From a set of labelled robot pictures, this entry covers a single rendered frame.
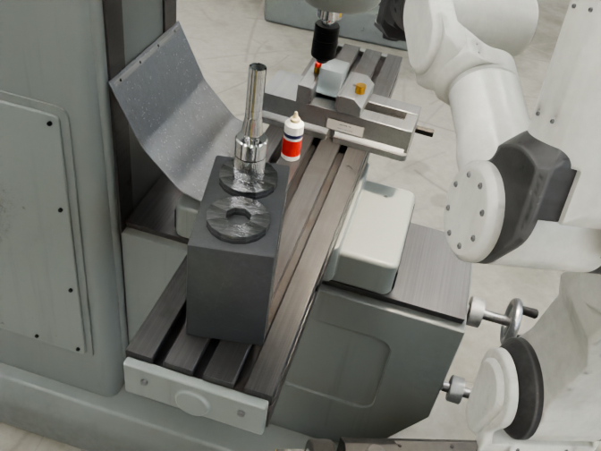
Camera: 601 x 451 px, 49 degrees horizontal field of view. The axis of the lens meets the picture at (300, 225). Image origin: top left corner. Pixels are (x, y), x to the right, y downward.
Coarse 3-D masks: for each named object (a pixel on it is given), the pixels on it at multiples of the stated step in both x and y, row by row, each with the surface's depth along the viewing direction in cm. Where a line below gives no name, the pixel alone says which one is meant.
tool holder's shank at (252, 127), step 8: (256, 64) 89; (264, 64) 89; (256, 72) 87; (264, 72) 88; (248, 80) 89; (256, 80) 88; (264, 80) 89; (248, 88) 90; (256, 88) 89; (264, 88) 90; (248, 96) 90; (256, 96) 90; (248, 104) 91; (256, 104) 91; (248, 112) 92; (256, 112) 91; (248, 120) 92; (256, 120) 92; (248, 128) 93; (256, 128) 93; (248, 136) 94; (256, 136) 94
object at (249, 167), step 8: (240, 152) 95; (248, 152) 94; (256, 152) 94; (264, 152) 96; (240, 160) 96; (248, 160) 95; (256, 160) 95; (264, 160) 97; (240, 168) 97; (248, 168) 96; (256, 168) 96; (264, 168) 98; (240, 176) 97; (248, 176) 97; (256, 176) 97
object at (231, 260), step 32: (224, 160) 104; (224, 192) 98; (256, 192) 97; (224, 224) 90; (256, 224) 91; (192, 256) 90; (224, 256) 89; (256, 256) 89; (192, 288) 94; (224, 288) 93; (256, 288) 92; (192, 320) 98; (224, 320) 97; (256, 320) 97
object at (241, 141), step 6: (240, 132) 96; (240, 138) 95; (264, 138) 96; (240, 144) 94; (246, 144) 94; (252, 144) 94; (258, 144) 94; (264, 144) 95; (246, 150) 94; (252, 150) 94; (258, 150) 94
